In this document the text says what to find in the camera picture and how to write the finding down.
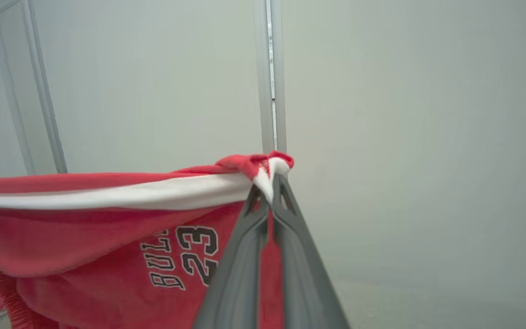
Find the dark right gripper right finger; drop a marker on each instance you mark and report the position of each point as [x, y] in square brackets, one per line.
[304, 283]

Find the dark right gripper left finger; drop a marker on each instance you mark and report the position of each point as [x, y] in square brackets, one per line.
[240, 283]

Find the grey metal post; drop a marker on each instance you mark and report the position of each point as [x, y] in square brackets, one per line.
[263, 68]

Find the grey wall panel frame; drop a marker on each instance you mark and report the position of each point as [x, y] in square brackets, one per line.
[39, 68]

